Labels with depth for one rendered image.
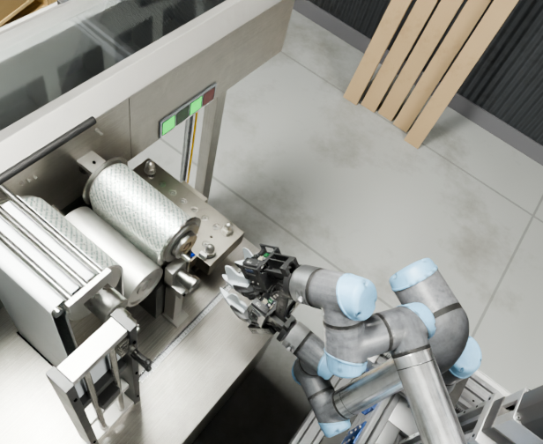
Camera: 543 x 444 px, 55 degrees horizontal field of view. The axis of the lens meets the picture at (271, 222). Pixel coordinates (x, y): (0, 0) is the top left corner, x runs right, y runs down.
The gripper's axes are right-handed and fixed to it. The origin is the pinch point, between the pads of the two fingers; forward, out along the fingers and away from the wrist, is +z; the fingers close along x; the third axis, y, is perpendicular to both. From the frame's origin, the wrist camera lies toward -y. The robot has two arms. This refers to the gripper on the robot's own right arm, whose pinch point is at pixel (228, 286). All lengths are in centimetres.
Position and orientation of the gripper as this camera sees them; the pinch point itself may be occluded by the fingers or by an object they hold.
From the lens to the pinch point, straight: 142.0
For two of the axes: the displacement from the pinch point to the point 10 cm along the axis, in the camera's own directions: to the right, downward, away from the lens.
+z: -7.8, -6.0, 2.0
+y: 2.0, -5.3, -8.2
